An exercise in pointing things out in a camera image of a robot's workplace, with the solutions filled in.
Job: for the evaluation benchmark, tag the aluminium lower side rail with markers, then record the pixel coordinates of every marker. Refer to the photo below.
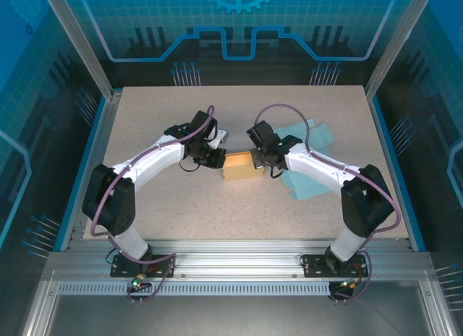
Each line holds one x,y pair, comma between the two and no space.
438,307
41,307

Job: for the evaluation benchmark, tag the blue table edge strip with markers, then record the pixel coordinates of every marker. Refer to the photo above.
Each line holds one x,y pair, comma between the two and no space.
389,151
81,169

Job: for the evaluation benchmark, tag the grey metal bottom panel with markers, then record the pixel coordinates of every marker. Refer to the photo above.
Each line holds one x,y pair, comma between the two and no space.
235,318

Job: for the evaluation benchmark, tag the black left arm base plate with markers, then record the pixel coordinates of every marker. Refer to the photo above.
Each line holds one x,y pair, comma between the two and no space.
121,271

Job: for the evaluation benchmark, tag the aluminium frame post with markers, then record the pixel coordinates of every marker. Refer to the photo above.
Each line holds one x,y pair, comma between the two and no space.
84,42
391,42

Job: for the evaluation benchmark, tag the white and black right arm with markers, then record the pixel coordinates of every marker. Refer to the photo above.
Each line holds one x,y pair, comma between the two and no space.
314,166

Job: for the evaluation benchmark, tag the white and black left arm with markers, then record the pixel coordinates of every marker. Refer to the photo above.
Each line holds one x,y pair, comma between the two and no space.
152,158

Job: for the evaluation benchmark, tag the aluminium front beam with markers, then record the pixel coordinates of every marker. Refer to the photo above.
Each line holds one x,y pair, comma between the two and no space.
235,258

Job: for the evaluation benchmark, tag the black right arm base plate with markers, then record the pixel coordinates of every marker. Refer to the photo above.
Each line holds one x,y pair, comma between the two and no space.
314,267

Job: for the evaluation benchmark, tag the yellow paper box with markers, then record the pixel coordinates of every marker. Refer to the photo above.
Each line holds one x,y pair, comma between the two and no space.
238,169

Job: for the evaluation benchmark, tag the small LED circuit board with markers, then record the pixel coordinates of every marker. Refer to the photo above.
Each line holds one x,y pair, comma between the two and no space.
139,282
347,284

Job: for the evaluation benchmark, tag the light blue paper box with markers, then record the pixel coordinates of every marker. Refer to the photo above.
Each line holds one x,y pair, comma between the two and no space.
307,191

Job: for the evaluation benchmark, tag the aluminium table side rail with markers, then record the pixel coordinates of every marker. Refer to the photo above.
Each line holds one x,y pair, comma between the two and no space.
103,133

